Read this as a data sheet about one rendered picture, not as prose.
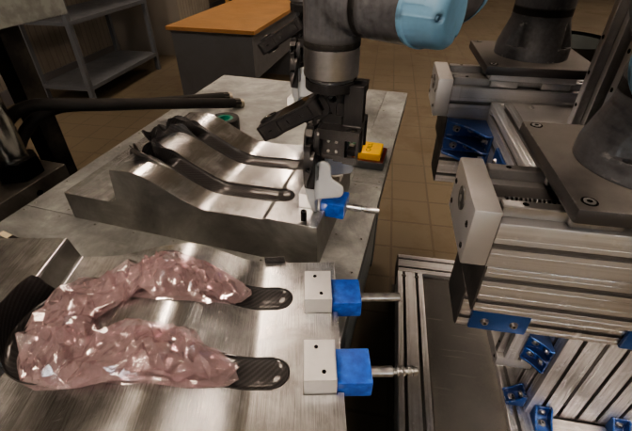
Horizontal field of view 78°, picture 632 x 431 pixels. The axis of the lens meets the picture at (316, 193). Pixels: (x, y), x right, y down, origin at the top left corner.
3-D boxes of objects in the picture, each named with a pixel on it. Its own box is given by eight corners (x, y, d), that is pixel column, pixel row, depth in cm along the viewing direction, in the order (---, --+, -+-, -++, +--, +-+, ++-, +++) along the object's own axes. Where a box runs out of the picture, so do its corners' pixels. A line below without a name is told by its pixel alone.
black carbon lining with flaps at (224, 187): (315, 169, 79) (315, 126, 73) (289, 216, 66) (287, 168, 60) (165, 146, 87) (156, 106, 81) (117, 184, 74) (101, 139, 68)
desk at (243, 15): (305, 74, 401) (304, 0, 361) (262, 126, 298) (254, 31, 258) (244, 70, 414) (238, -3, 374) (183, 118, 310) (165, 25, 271)
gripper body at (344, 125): (355, 171, 56) (361, 90, 49) (299, 163, 58) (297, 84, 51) (365, 147, 62) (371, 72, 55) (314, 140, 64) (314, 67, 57)
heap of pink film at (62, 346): (254, 278, 56) (248, 236, 51) (235, 403, 41) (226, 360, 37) (72, 279, 55) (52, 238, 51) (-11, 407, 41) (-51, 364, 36)
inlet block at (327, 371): (409, 363, 48) (416, 337, 45) (418, 405, 44) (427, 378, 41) (304, 365, 48) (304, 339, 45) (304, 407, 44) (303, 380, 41)
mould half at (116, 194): (349, 186, 86) (353, 131, 78) (317, 268, 65) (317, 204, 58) (154, 155, 97) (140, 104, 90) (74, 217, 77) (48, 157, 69)
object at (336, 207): (379, 215, 67) (383, 189, 64) (374, 233, 63) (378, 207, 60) (308, 202, 70) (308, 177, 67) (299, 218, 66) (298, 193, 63)
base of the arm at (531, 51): (554, 46, 92) (570, 0, 86) (578, 65, 80) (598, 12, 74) (487, 43, 94) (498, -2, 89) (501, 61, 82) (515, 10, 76)
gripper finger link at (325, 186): (339, 223, 60) (344, 166, 56) (302, 216, 61) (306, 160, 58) (342, 215, 63) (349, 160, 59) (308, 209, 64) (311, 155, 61)
